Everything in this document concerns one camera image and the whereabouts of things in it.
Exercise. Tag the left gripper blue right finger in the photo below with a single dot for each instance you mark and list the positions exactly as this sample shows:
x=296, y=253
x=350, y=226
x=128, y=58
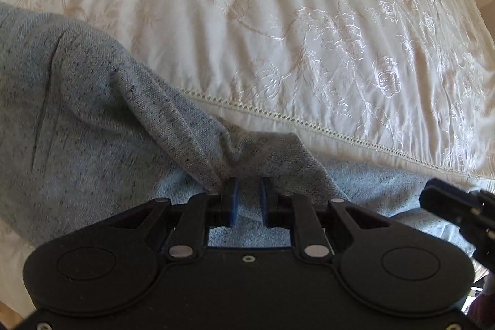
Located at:
x=296, y=214

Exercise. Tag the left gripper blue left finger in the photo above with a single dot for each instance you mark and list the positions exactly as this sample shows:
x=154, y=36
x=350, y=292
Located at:
x=194, y=220

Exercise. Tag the grey-blue speckled pants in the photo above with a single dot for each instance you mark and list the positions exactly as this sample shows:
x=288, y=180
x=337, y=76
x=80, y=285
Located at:
x=88, y=132

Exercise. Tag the cream embroidered bedspread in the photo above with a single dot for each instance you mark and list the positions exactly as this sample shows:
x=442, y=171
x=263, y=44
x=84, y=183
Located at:
x=384, y=91

